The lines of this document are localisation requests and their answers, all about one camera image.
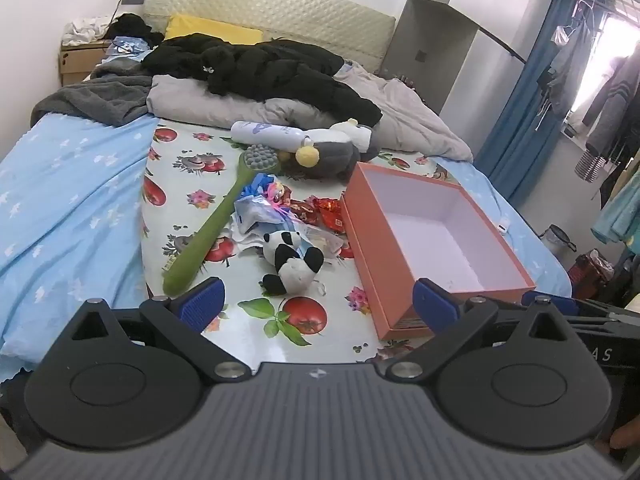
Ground brown cardboard box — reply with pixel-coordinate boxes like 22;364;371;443
60;40;113;87

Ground person's right hand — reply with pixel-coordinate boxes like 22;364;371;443
611;411;640;453

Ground white bottle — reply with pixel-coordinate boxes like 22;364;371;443
230;120;313;152

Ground hanging grey blue garments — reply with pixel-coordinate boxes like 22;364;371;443
536;12;598;133

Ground blue white plastic bag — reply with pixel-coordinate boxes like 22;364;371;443
234;172;301;235

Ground black jacket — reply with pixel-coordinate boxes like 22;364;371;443
141;32;383;128

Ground red bag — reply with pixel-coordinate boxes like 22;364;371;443
567;252;616;301

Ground small black garment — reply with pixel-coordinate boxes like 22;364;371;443
102;12;166;48

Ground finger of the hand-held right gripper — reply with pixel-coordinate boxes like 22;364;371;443
521;290;640;327

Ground clear bag with cream item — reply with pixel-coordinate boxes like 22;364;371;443
300;224;348;261

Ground panda plush toy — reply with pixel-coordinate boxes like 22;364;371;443
261;230;326;297

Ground fruit print tablecloth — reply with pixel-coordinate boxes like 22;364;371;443
139;120;483;363

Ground blue curtain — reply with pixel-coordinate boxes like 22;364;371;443
470;0;608;207

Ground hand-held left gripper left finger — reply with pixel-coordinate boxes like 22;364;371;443
65;277;253;382

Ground grey penguin plush toy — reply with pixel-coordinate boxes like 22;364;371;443
277;117;383;183

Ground light blue bedsheet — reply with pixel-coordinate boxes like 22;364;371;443
0;112;573;386

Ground dark grey blanket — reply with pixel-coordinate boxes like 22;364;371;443
30;57;156;128

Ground dark hanging coat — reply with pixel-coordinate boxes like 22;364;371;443
582;52;640;161

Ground orange cardboard box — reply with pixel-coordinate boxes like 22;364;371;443
340;161;537;341

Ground white cabinet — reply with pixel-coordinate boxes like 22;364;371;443
379;0;530;117

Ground crumpled white garment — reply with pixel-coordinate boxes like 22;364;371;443
62;16;113;47

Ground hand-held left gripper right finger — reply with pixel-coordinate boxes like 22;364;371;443
382;278;576;381

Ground yellow pillow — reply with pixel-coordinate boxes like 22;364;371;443
164;14;264;46

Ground grey duvet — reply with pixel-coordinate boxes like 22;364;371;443
146;62;473;163

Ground green long-handled massager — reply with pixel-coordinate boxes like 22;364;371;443
162;144;271;297

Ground striped garment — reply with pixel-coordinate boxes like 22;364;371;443
574;152;608;182

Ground steel trash can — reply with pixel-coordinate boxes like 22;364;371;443
542;224;578;261

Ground beige quilted headboard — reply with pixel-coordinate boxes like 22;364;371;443
142;0;397;73

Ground teal garment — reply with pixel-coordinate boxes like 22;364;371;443
591;165;640;256

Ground white cloth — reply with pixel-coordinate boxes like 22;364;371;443
230;224;281;252

